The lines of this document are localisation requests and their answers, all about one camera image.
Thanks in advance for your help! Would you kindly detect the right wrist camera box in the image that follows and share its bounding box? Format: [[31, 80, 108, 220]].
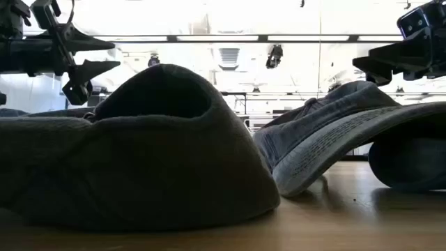
[[396, 6, 430, 38]]

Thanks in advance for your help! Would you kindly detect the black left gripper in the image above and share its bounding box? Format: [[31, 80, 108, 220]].
[[0, 22, 121, 106]]

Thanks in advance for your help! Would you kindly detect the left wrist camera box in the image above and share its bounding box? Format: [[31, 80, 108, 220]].
[[29, 0, 64, 33]]

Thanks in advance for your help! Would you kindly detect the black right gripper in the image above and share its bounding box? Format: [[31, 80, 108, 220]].
[[351, 0, 446, 87]]

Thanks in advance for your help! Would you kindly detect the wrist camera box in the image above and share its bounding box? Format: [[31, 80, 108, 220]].
[[396, 6, 430, 38], [29, 0, 64, 33]]

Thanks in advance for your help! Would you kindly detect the dark fabric hat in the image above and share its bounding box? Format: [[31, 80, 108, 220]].
[[0, 63, 282, 234]]

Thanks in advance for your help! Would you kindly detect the black ceiling spotlight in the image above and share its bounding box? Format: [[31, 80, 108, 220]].
[[265, 44, 284, 70], [146, 52, 161, 68]]

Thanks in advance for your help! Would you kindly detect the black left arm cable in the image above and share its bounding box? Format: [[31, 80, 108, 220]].
[[64, 0, 77, 27]]

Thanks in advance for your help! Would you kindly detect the background long table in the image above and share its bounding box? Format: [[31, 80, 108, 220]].
[[220, 90, 446, 116]]

